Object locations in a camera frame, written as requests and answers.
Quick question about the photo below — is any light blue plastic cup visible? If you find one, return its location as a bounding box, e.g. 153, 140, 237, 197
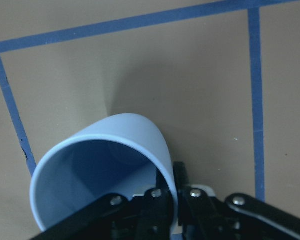
29, 113, 178, 231

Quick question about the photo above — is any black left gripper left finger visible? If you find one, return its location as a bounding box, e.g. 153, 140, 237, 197
139, 171, 174, 240

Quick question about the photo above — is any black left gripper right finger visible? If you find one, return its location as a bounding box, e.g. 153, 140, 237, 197
173, 161, 215, 240

